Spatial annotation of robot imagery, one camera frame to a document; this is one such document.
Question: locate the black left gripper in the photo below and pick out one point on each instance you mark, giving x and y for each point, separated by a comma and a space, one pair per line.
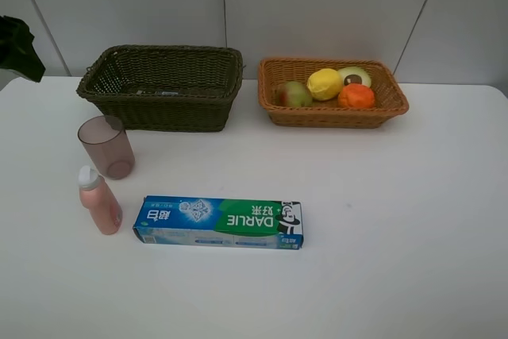
17, 52

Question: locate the translucent pink plastic cup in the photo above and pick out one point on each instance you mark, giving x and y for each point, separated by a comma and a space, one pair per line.
107, 144

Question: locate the black rectangular bottle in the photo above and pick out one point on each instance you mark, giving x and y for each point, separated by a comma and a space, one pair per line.
158, 93

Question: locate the pink bottle white cap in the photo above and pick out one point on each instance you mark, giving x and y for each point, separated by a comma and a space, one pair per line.
96, 196

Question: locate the blue Darlie toothpaste box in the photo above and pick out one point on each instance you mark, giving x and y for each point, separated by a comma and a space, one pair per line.
220, 222

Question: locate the green red pear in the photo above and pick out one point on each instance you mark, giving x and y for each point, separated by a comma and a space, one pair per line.
293, 94

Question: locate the yellow lemon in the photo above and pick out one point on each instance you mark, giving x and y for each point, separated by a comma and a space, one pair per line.
325, 84

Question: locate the halved avocado with pit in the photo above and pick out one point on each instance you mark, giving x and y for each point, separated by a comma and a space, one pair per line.
354, 74

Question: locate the orange mandarin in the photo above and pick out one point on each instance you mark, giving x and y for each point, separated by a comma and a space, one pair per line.
356, 95

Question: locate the dark brown wicker basket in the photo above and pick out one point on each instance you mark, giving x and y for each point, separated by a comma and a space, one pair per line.
208, 78

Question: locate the orange wicker basket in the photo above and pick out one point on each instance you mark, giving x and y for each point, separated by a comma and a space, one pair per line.
275, 71

